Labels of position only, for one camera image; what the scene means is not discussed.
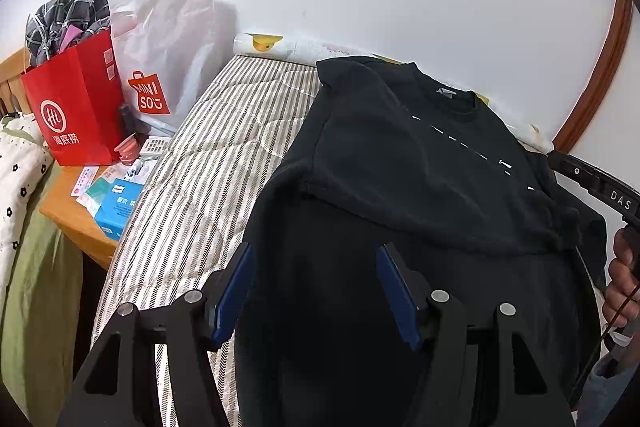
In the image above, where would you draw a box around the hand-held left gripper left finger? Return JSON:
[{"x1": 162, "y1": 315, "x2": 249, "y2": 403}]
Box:
[{"x1": 56, "y1": 243, "x2": 257, "y2": 427}]

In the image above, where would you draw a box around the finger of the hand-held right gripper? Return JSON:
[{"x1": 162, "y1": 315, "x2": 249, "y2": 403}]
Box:
[{"x1": 546, "y1": 149, "x2": 608, "y2": 204}]

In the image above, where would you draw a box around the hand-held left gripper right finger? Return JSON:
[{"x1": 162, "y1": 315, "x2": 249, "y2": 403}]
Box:
[{"x1": 376, "y1": 244, "x2": 576, "y2": 427}]

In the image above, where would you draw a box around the black t-shirt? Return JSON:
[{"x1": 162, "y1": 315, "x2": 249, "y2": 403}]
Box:
[{"x1": 235, "y1": 55, "x2": 608, "y2": 427}]

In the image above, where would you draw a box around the person's right hand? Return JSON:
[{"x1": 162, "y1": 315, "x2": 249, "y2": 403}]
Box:
[{"x1": 601, "y1": 227, "x2": 640, "y2": 334}]

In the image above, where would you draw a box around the striped mattress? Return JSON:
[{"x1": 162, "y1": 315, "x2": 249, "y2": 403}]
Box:
[{"x1": 90, "y1": 54, "x2": 326, "y2": 427}]

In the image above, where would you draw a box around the blue tissue box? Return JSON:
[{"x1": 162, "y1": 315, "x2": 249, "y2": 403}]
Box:
[{"x1": 94, "y1": 181, "x2": 143, "y2": 242}]

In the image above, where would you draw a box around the small white bottle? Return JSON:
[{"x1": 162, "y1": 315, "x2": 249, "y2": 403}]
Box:
[{"x1": 122, "y1": 159, "x2": 147, "y2": 184}]

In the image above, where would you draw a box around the white vented device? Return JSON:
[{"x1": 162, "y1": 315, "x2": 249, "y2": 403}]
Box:
[{"x1": 139, "y1": 137, "x2": 169, "y2": 158}]

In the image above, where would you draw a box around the teal packet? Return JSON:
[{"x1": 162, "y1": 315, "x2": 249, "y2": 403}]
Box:
[{"x1": 77, "y1": 177, "x2": 113, "y2": 214}]

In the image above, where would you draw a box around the pink cup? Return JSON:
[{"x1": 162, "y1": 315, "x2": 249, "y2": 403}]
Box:
[{"x1": 114, "y1": 133, "x2": 140, "y2": 164}]

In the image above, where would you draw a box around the person's grey clothing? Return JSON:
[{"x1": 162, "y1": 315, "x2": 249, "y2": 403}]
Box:
[{"x1": 575, "y1": 349, "x2": 640, "y2": 427}]

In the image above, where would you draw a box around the white and red card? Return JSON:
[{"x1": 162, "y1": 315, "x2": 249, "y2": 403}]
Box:
[{"x1": 71, "y1": 166, "x2": 99, "y2": 198}]

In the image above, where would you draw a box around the wooden nightstand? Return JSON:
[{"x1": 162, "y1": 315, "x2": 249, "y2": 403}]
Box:
[{"x1": 39, "y1": 164, "x2": 126, "y2": 270}]

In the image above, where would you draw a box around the green bed sheet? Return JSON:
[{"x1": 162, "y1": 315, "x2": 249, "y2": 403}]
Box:
[{"x1": 0, "y1": 162, "x2": 84, "y2": 414}]

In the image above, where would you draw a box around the black bottle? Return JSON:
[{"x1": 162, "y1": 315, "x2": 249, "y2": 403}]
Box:
[{"x1": 118, "y1": 104, "x2": 137, "y2": 138}]

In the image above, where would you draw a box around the red paper bag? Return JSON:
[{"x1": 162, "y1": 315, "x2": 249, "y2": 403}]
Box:
[{"x1": 20, "y1": 27, "x2": 128, "y2": 166}]

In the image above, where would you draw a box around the rolled duck-print mat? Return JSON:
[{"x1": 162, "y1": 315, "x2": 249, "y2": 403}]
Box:
[{"x1": 234, "y1": 33, "x2": 553, "y2": 152}]

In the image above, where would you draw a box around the white plastic shopping bag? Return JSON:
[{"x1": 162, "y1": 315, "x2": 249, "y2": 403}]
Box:
[{"x1": 110, "y1": 0, "x2": 226, "y2": 138}]

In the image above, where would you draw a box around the pink cloth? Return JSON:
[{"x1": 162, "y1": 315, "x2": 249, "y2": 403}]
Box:
[{"x1": 59, "y1": 24, "x2": 83, "y2": 54}]

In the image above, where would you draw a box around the wooden headboard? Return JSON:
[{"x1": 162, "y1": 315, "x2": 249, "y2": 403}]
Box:
[{"x1": 0, "y1": 48, "x2": 32, "y2": 118}]

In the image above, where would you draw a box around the grey plaid cloth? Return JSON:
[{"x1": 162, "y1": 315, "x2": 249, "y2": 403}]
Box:
[{"x1": 25, "y1": 0, "x2": 112, "y2": 68}]

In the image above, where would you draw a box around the brown wooden door frame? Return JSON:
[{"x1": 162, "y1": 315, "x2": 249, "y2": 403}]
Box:
[{"x1": 552, "y1": 0, "x2": 635, "y2": 154}]

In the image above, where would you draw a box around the black cable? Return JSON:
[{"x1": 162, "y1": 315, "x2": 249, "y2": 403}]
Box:
[{"x1": 570, "y1": 284, "x2": 640, "y2": 408}]

